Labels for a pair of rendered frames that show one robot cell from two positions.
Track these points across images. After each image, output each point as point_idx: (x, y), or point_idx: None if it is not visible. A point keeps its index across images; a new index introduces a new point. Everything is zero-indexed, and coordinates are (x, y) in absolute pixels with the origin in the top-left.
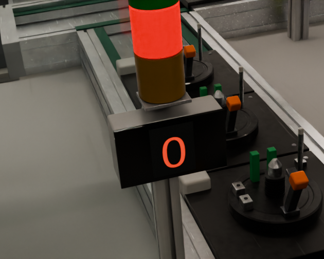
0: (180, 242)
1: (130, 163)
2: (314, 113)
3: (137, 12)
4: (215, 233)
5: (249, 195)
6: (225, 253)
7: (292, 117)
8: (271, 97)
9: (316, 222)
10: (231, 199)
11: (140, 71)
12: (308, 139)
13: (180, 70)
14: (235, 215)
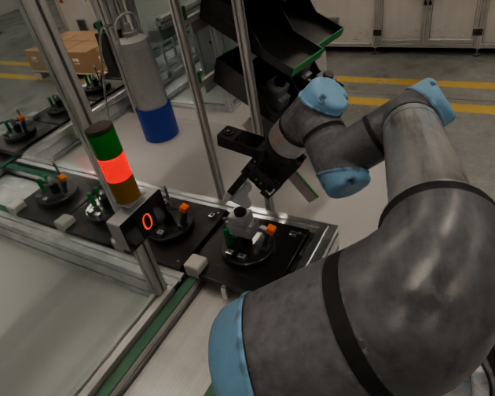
0: (156, 265)
1: (132, 237)
2: (138, 179)
3: (108, 162)
4: (156, 256)
5: (158, 229)
6: (170, 261)
7: (139, 185)
8: None
9: (196, 224)
10: (152, 236)
11: (118, 190)
12: None
13: (135, 181)
14: (159, 242)
